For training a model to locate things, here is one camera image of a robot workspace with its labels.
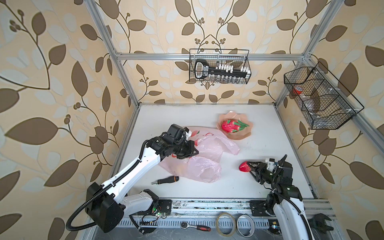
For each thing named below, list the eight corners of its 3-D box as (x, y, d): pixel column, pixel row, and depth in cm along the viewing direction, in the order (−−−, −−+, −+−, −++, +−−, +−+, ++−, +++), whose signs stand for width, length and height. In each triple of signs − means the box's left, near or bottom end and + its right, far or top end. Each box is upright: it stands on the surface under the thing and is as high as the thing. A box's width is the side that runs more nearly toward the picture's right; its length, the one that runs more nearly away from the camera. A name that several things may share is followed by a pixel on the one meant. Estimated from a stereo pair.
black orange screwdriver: (152, 185, 83) (151, 184, 81) (152, 180, 85) (151, 179, 83) (179, 181, 84) (178, 179, 82) (178, 176, 86) (178, 175, 84)
